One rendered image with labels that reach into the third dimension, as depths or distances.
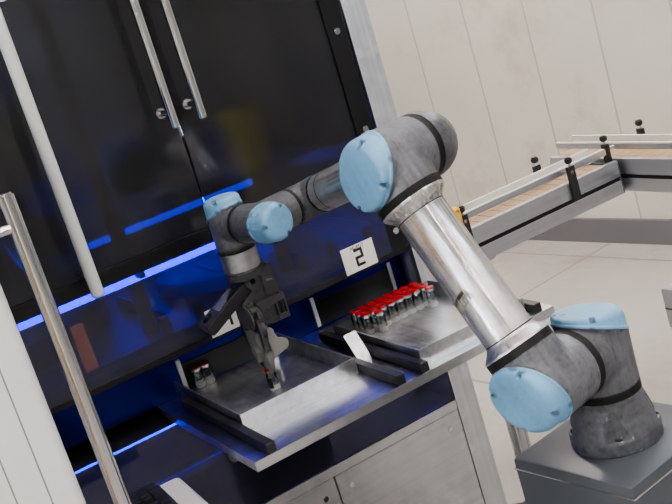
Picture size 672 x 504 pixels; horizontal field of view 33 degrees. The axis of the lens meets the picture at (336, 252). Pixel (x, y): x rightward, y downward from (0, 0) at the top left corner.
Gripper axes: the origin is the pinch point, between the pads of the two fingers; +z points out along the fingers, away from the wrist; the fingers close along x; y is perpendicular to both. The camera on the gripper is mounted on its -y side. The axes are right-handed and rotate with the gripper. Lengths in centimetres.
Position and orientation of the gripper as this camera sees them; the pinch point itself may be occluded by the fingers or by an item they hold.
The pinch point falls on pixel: (265, 366)
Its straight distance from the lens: 224.5
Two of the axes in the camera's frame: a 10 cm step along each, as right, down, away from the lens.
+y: 8.2, -3.7, 4.3
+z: 2.8, 9.3, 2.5
